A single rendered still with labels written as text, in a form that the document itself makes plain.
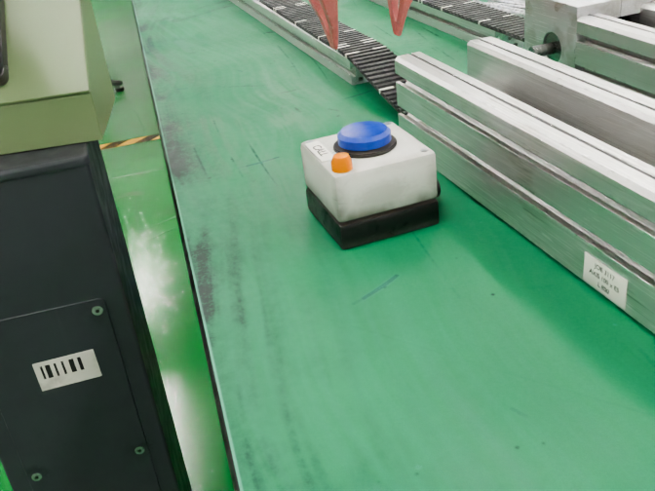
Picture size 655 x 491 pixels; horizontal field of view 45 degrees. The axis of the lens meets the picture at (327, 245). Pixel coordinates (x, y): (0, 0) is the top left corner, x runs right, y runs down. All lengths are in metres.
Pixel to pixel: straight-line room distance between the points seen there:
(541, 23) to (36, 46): 0.53
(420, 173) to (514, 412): 0.21
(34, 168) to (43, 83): 0.09
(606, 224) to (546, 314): 0.06
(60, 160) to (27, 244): 0.10
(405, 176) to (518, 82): 0.16
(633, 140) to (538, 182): 0.07
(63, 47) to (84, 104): 0.07
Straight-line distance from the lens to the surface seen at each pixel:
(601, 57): 0.78
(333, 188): 0.55
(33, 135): 0.89
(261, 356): 0.48
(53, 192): 0.87
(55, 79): 0.88
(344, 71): 0.94
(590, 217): 0.50
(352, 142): 0.57
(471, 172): 0.62
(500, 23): 1.00
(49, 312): 0.93
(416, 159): 0.57
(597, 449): 0.41
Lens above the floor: 1.06
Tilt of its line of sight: 29 degrees down
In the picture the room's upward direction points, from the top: 7 degrees counter-clockwise
